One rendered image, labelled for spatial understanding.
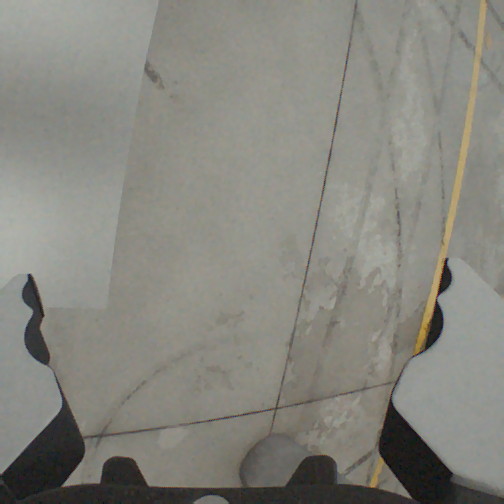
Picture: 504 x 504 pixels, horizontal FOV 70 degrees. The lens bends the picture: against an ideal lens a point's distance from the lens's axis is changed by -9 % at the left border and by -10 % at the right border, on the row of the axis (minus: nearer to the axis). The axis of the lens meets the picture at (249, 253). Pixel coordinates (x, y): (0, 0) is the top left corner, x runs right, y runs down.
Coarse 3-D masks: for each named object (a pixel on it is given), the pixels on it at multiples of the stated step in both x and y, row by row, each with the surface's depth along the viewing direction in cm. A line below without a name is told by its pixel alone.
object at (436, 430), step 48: (480, 288) 10; (432, 336) 9; (480, 336) 8; (432, 384) 7; (480, 384) 7; (384, 432) 7; (432, 432) 6; (480, 432) 6; (432, 480) 6; (480, 480) 5
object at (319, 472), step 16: (112, 464) 6; (128, 464) 6; (304, 464) 6; (320, 464) 6; (336, 464) 6; (112, 480) 5; (128, 480) 5; (144, 480) 5; (304, 480) 5; (320, 480) 5; (336, 480) 5; (32, 496) 5; (48, 496) 5; (64, 496) 5; (80, 496) 5; (96, 496) 5; (112, 496) 5; (128, 496) 5; (144, 496) 5; (160, 496) 5; (176, 496) 5; (192, 496) 5; (208, 496) 5; (224, 496) 5; (240, 496) 5; (256, 496) 5; (272, 496) 5; (288, 496) 5; (304, 496) 5; (320, 496) 5; (336, 496) 5; (352, 496) 5; (368, 496) 5; (384, 496) 5; (400, 496) 5
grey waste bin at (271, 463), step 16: (256, 448) 179; (272, 448) 175; (288, 448) 175; (304, 448) 179; (256, 464) 172; (272, 464) 168; (288, 464) 164; (256, 480) 167; (272, 480) 161; (288, 480) 158
